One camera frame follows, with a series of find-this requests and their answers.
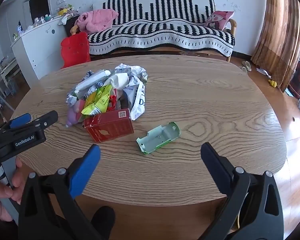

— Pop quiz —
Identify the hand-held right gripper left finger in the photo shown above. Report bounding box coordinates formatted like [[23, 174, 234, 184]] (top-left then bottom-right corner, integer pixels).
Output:
[[18, 144, 115, 240]]

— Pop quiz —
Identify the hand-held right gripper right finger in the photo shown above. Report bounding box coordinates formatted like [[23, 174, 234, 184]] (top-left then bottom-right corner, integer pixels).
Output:
[[200, 142, 284, 240]]

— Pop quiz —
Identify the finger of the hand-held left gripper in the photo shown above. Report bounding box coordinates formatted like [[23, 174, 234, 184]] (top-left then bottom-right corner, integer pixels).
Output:
[[5, 110, 58, 135], [0, 113, 32, 130]]

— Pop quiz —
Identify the blue white wrapper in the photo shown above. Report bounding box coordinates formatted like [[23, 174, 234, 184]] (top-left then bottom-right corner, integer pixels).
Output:
[[66, 70, 95, 107]]

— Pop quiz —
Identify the red cardboard box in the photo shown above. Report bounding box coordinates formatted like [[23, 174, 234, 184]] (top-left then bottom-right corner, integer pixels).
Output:
[[84, 108, 135, 143]]

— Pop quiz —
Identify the yellow snack packet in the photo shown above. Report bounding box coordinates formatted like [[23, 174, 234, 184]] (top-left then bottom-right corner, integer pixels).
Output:
[[81, 92, 111, 117]]

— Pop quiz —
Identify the green snack packet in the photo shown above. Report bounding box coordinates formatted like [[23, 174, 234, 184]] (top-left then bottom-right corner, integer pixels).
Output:
[[85, 85, 113, 105]]

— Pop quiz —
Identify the white tube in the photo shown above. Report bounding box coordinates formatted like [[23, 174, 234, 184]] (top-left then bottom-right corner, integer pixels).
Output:
[[75, 69, 112, 93]]

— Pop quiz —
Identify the green plastic tray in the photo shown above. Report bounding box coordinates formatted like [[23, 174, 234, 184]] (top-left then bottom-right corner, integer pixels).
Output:
[[136, 121, 181, 155]]

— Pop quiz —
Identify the red ribbon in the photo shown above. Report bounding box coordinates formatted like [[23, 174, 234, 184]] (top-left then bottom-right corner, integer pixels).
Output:
[[107, 94, 119, 112]]

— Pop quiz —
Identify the white printed plastic bag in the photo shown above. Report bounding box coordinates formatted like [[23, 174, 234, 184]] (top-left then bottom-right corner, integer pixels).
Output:
[[114, 63, 148, 121]]

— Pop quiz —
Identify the person's left hand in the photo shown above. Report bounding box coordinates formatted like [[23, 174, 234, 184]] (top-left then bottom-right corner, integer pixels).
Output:
[[0, 159, 23, 222]]

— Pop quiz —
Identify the white rack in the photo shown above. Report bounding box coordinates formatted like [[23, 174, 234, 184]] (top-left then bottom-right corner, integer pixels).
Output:
[[0, 57, 18, 98]]

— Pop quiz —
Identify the white cabinet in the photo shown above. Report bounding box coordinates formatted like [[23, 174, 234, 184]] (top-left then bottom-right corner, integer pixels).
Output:
[[10, 17, 68, 80]]

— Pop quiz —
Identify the red plastic chair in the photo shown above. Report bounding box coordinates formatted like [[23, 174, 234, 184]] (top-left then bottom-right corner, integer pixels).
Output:
[[60, 32, 91, 69]]

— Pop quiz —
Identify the row of small bottles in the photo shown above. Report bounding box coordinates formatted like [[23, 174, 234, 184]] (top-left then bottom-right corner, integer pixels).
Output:
[[14, 14, 53, 38]]

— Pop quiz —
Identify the white paper scrap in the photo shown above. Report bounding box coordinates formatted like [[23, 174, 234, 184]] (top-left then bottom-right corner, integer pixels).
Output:
[[256, 67, 272, 78]]

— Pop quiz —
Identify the pile of colourful toys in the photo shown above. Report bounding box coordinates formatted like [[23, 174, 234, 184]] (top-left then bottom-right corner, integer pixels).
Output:
[[56, 4, 80, 25]]

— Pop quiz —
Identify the pink cloth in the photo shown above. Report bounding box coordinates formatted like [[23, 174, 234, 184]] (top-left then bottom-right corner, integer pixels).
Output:
[[75, 9, 119, 34]]

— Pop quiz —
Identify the black white striped blanket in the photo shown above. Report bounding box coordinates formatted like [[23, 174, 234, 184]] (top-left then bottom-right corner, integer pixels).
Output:
[[86, 0, 235, 57]]

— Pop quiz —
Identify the wooden sofa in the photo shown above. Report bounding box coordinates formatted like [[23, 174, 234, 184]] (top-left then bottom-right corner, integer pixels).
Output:
[[70, 18, 238, 63]]

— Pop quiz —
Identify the brown curtain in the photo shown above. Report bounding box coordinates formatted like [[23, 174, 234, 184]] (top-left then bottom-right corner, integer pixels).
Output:
[[250, 0, 300, 93]]

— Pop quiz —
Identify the pink cartoon cushion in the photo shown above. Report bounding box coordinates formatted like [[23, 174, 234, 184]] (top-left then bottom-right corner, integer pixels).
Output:
[[205, 10, 234, 31]]

